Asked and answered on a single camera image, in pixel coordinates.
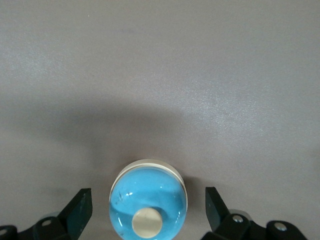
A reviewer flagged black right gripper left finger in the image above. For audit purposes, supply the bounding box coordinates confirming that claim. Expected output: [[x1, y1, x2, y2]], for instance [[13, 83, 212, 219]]
[[0, 188, 93, 240]]

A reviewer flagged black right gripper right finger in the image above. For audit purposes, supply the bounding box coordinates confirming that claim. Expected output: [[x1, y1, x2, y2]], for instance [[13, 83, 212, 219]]
[[199, 186, 308, 240]]

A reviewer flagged blue dome call bell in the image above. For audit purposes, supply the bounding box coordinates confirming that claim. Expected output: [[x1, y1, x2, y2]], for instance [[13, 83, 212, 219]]
[[108, 158, 189, 240]]

